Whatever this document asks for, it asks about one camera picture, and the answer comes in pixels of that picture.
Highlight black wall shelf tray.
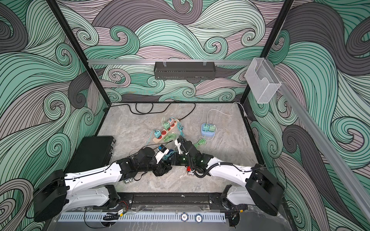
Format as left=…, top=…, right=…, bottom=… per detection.
left=154, top=62, right=216, bottom=80

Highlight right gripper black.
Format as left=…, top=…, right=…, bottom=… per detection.
left=167, top=151, right=196, bottom=166

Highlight beige power strip red sockets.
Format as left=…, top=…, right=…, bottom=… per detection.
left=152, top=117, right=179, bottom=143

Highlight teal USB charger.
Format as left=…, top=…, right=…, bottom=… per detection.
left=154, top=130, right=162, bottom=139

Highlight white power strip cable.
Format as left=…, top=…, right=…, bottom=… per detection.
left=206, top=101, right=246, bottom=125

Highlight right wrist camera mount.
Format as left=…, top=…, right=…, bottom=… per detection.
left=174, top=140, right=183, bottom=155

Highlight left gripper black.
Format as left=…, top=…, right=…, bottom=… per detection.
left=136, top=159, right=172, bottom=177

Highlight perforated white cable duct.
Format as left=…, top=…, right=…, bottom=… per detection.
left=58, top=212, right=226, bottom=223

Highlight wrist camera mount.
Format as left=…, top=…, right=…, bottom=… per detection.
left=174, top=140, right=183, bottom=155
left=155, top=144, right=169, bottom=164

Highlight aluminium wall rail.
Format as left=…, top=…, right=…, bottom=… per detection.
left=87, top=59, right=252, bottom=66

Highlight green USB charger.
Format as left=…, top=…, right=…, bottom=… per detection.
left=163, top=122, right=171, bottom=131

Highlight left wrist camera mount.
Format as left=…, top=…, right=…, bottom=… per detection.
left=155, top=144, right=169, bottom=164

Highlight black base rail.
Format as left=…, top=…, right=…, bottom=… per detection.
left=54, top=192, right=287, bottom=210

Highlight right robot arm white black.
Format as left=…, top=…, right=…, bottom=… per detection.
left=174, top=136, right=285, bottom=216

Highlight clear acrylic wall holder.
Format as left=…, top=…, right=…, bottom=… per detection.
left=245, top=58, right=281, bottom=104

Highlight black power strip cable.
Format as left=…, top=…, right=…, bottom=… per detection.
left=109, top=101, right=197, bottom=120

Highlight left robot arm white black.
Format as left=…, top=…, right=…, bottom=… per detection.
left=33, top=145, right=172, bottom=222

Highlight light green USB cable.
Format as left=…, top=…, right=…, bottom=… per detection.
left=162, top=132, right=207, bottom=148

